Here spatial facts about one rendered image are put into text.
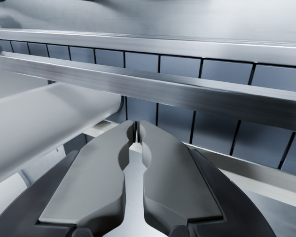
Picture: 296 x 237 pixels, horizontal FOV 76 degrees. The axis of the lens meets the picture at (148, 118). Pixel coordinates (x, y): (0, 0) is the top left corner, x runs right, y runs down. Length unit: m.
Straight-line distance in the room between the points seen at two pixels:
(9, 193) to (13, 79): 0.32
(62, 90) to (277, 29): 0.19
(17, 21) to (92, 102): 0.27
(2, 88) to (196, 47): 0.21
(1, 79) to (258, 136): 0.26
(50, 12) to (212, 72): 0.26
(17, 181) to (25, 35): 0.34
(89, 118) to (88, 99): 0.02
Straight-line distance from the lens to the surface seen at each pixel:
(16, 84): 0.27
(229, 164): 0.17
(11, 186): 0.53
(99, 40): 0.22
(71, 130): 0.16
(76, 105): 0.17
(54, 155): 0.38
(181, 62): 0.17
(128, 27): 0.25
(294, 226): 0.32
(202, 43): 0.17
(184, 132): 0.19
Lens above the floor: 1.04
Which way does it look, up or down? 52 degrees down
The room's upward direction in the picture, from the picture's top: 130 degrees counter-clockwise
